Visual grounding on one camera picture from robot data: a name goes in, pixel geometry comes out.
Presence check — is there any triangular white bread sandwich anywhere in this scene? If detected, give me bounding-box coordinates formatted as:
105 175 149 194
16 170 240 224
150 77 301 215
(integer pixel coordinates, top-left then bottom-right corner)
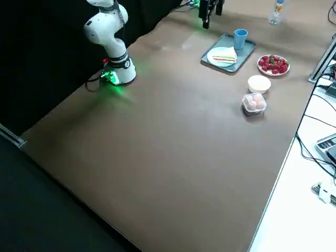
212 47 238 64

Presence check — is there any blue plastic cup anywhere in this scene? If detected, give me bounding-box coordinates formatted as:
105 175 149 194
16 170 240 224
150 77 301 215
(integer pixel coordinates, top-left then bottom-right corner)
234 28 248 50

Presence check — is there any white round plate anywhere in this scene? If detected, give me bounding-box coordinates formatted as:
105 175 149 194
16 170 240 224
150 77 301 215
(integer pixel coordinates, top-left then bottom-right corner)
206 46 238 68

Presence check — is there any grey-blue rectangular tray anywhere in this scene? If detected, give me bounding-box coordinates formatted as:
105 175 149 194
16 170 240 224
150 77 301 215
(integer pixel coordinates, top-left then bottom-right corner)
201 33 257 74

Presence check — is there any clear milk bottle blue cap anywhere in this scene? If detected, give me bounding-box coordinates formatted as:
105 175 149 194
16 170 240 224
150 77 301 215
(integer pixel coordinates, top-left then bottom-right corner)
268 0 286 26

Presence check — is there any pink strawberry plate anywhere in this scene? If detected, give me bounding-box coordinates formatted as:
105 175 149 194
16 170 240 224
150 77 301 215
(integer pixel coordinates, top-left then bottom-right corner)
257 54 291 77

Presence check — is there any white round bowl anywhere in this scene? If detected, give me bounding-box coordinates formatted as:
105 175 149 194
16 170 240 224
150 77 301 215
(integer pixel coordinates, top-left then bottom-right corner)
247 75 271 95

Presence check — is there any clear plastic egg container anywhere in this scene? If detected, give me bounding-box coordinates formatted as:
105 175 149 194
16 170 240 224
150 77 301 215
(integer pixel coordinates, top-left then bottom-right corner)
241 93 268 115

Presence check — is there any black backdrop curtain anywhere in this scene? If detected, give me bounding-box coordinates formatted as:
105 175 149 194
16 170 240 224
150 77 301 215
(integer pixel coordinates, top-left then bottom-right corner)
0 0 190 134

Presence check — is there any grey electronic device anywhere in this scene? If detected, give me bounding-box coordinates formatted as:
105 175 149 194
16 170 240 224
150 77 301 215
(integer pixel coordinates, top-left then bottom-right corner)
314 133 336 166

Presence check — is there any small circuit board connector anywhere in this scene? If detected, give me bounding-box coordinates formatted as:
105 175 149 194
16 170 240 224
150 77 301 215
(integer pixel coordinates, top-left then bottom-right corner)
311 181 336 206

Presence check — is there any thin black cable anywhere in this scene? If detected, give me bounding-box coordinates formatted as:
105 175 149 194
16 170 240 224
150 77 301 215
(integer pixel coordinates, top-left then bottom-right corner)
303 114 336 131
167 0 194 13
327 4 336 27

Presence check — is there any aluminium frame bar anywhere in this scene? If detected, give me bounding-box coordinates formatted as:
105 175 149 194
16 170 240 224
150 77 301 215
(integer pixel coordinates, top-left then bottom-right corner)
308 39 336 84
0 123 28 150

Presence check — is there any long black cable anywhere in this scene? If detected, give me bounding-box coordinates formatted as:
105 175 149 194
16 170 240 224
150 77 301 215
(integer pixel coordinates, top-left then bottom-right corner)
295 75 336 182

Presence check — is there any black arm base cable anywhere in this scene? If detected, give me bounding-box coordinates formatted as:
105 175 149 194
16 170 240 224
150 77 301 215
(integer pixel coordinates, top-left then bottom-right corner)
86 73 106 92

